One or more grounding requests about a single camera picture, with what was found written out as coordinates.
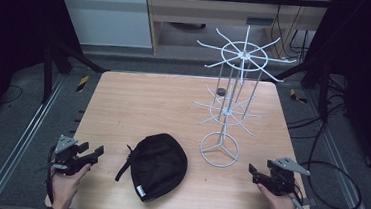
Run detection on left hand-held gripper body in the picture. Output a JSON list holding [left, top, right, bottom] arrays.
[[50, 134, 101, 179]]

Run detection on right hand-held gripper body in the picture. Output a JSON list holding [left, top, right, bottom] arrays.
[[254, 154, 313, 199]]

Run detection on white wire rack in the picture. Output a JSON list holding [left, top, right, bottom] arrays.
[[186, 20, 300, 174]]

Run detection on black cap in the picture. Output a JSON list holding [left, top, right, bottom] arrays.
[[113, 129, 191, 207]]

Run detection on person's right hand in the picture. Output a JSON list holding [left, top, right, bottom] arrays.
[[254, 182, 300, 209]]

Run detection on person's left hand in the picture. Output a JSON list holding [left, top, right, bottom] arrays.
[[47, 160, 93, 209]]

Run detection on yellow black striped tape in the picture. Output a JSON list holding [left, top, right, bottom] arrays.
[[288, 88, 310, 105], [75, 74, 90, 94]]

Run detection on black stand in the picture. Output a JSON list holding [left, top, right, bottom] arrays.
[[262, 54, 334, 124], [38, 34, 111, 110]]

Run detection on black curtain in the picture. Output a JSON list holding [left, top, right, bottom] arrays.
[[0, 0, 88, 144], [292, 0, 371, 183]]

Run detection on white cabinet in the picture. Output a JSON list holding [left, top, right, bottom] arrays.
[[48, 0, 158, 51]]

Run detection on wooden desk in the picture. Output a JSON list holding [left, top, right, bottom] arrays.
[[139, 0, 334, 69]]

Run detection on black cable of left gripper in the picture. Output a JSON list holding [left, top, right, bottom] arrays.
[[31, 143, 59, 206]]

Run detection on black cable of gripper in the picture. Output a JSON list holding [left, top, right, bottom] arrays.
[[289, 179, 320, 209], [31, 143, 59, 206]]

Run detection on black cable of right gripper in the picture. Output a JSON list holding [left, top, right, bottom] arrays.
[[289, 179, 320, 209]]

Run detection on metal floor rail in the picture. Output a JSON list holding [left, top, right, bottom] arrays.
[[299, 90, 371, 209], [0, 69, 68, 209]]

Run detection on black looped floor cable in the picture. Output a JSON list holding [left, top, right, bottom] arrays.
[[281, 69, 371, 209]]

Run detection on hanging black cables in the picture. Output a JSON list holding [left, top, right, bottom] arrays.
[[267, 3, 315, 63]]

